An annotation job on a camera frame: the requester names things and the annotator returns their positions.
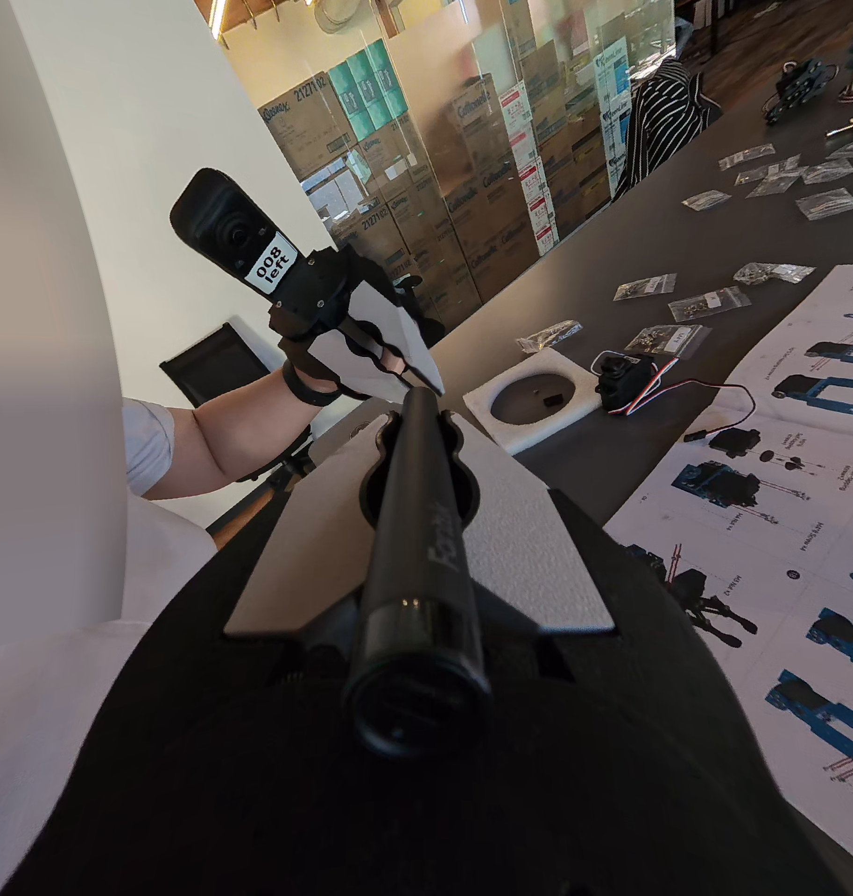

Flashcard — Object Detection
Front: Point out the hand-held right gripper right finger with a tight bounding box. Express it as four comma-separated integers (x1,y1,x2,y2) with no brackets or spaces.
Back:
442,412,618,636

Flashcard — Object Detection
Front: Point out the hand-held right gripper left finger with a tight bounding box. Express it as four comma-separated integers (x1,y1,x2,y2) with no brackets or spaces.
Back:
223,412,399,638

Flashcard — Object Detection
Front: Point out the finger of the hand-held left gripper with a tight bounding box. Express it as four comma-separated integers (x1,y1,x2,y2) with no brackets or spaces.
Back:
344,290,447,398
306,333,413,403

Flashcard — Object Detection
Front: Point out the black electric screwdriver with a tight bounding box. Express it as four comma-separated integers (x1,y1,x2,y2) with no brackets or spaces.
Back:
342,386,493,760

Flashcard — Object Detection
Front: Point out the black servo motor with wires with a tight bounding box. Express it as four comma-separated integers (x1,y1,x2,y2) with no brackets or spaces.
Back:
591,353,756,443

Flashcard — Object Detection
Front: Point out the person's left forearm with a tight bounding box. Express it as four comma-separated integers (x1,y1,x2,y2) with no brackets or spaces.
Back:
142,364,322,501

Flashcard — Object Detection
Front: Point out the dark desk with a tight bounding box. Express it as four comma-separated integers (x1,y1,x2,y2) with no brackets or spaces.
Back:
307,66,853,896

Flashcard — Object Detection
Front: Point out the person's left hand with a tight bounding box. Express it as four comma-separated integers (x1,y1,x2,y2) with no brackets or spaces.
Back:
284,346,346,386

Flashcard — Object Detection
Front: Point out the black office chair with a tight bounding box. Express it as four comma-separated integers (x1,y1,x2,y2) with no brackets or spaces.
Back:
159,323,315,533
390,275,447,345

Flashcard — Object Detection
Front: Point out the black wristband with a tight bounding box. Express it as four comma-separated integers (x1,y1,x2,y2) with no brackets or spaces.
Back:
281,360,345,408

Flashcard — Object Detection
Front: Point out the white foam insert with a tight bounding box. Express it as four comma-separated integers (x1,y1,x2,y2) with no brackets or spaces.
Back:
463,348,613,456

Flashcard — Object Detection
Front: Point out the stack of cardboard boxes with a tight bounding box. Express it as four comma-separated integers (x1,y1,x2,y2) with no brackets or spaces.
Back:
258,0,679,330

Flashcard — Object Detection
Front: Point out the printed assembly manual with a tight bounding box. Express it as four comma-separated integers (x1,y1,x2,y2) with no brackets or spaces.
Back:
603,262,853,876

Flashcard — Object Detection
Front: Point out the group of clear hardware bags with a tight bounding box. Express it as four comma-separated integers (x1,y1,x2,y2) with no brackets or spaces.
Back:
516,143,853,359

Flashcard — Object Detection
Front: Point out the black white striped garment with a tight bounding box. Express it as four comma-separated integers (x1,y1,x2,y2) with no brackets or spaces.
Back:
612,59,721,204

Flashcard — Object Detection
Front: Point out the black metal bracket assembly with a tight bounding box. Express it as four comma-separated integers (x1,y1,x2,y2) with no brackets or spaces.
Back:
762,59,840,127

